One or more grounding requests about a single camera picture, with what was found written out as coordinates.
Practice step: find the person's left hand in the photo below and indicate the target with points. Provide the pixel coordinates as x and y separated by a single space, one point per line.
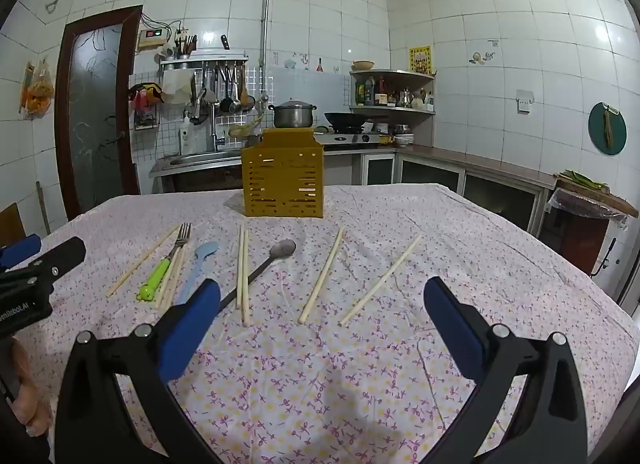
30 394

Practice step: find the green round wall board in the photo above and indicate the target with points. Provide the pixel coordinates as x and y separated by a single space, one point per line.
617 129

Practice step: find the yellow slotted utensil holder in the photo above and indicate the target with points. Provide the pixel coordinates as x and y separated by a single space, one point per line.
282 184

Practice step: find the gas stove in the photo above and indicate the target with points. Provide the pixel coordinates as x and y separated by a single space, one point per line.
350 136

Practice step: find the corner shelf with bottles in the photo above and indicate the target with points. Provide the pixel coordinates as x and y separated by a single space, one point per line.
390 94

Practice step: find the steel faucet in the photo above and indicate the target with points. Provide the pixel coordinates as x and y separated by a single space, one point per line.
216 124

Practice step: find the side table with plastic cover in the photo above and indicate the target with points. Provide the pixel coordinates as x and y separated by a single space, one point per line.
582 234

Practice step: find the dark wooden glass door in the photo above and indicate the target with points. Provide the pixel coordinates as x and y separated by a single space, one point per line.
95 119

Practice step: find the yellow wall poster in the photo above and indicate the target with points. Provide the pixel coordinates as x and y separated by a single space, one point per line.
420 60

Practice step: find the steel cooking pot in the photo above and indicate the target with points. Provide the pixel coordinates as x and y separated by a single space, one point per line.
292 114

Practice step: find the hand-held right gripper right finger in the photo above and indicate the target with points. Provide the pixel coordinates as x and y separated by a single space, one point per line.
452 329

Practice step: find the hanging orange plastic bag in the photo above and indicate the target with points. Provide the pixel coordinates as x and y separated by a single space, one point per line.
37 91

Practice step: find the black wok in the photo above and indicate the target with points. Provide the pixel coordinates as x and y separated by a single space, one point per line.
350 119

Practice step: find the vertical wall pipe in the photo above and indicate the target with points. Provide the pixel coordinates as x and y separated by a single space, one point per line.
267 4

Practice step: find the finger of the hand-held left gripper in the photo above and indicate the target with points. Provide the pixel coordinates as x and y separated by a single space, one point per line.
20 248
62 254

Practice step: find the white wall socket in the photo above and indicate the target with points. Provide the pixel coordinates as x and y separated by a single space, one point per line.
525 101

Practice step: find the pink floral tablecloth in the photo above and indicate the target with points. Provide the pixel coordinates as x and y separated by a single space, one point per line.
310 394

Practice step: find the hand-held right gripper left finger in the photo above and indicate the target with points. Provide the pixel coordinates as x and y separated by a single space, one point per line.
192 329

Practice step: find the steel kitchen sink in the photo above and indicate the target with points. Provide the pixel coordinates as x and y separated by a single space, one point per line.
200 159

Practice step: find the kitchen counter cabinets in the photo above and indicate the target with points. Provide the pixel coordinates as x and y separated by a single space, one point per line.
440 171

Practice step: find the white soap bottle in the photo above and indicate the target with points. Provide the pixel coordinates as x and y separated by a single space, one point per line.
185 136

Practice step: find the wall rack with utensils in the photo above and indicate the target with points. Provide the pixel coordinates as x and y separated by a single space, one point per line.
205 60

